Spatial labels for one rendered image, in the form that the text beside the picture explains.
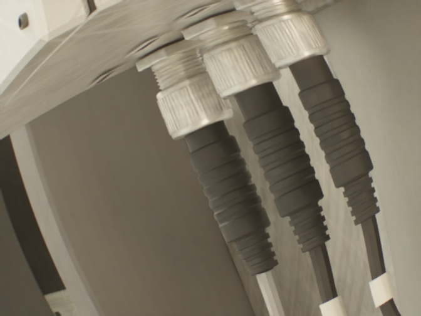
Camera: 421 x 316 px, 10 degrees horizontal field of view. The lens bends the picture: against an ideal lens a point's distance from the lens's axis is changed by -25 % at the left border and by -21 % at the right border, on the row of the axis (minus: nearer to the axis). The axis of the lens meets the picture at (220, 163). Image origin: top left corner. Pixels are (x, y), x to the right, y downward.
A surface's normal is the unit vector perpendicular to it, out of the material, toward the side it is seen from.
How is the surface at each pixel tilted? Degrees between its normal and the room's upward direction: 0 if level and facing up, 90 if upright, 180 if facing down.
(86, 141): 44
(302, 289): 90
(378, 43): 90
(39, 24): 58
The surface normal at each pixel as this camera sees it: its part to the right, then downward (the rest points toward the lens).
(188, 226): 0.36, -0.09
